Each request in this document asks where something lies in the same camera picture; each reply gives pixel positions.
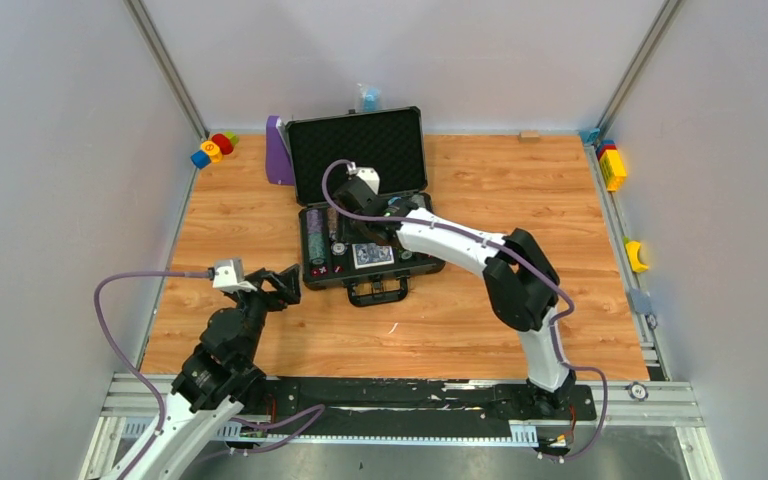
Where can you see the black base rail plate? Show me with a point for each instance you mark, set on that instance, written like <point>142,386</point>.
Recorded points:
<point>284,396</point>

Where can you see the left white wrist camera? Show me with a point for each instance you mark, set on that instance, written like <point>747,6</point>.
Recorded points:
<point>228,277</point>

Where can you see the dark green poker chip stack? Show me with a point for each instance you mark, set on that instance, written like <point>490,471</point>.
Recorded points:
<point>420,201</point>

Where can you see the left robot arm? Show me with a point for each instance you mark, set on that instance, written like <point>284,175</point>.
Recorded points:
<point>218,379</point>

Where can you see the yellow curved toy piece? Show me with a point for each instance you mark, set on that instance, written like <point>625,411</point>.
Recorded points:
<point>634,253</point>

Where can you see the brown poker chip stack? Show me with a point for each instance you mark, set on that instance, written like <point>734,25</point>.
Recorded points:
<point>332,223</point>

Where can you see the coloured toy cylinders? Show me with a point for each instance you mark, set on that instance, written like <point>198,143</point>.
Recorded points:
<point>215,149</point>

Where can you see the purple poker chip stack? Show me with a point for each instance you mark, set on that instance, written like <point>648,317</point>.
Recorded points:
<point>314,221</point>

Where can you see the blue playing card deck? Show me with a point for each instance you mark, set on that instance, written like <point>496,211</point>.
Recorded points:
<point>370,255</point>

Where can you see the chip front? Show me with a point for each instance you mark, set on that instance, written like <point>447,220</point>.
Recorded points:
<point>339,249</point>

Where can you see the light blue bottle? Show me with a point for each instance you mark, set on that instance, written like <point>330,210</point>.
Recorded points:
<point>369,99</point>

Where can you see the black poker set case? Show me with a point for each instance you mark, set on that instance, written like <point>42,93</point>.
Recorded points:
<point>391,142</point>

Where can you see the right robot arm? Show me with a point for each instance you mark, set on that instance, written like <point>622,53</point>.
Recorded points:
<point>522,285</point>

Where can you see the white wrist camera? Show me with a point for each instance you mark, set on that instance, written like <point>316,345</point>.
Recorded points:
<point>228,277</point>
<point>368,175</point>

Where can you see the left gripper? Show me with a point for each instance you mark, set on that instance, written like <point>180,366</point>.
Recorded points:
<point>264,285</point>

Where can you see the purple stand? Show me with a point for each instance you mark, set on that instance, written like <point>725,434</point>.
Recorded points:
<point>278,163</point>

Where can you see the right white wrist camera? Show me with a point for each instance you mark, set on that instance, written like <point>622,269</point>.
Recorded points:
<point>368,175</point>

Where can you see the yellow red toy brick block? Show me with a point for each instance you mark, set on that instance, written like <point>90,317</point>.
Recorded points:
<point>611,165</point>

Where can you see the teal poker chip stack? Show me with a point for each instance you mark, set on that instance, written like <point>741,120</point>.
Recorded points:
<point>317,247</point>

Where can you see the small wooden block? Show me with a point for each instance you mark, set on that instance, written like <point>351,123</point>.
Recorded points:
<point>529,136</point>

